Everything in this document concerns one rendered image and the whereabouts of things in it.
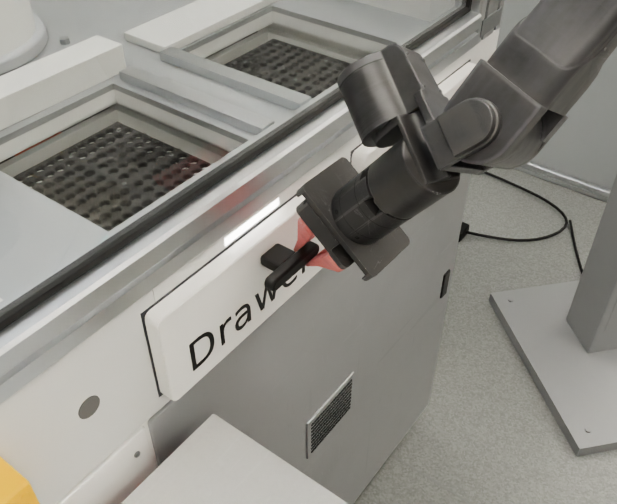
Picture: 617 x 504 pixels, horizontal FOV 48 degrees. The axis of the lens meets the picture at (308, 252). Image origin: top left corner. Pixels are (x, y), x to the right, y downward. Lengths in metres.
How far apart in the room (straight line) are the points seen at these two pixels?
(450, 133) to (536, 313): 1.45
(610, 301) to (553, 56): 1.28
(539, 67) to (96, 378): 0.41
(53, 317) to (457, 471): 1.21
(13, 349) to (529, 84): 0.40
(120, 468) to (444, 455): 1.04
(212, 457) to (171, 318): 0.17
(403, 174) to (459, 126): 0.06
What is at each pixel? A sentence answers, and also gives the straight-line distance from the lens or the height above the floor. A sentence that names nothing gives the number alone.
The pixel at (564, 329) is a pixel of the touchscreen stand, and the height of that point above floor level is 0.04.
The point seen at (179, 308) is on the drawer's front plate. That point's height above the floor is 0.93.
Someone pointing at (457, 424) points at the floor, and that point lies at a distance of 1.69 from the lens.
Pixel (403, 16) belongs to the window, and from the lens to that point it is 0.84.
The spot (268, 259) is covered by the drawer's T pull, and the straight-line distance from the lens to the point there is 0.67.
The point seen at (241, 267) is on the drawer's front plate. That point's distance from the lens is 0.65.
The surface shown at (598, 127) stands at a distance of 2.37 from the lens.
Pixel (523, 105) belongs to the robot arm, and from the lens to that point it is 0.50.
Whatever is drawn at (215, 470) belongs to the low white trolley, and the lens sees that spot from 0.70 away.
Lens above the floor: 1.35
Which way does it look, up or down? 41 degrees down
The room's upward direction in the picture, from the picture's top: straight up
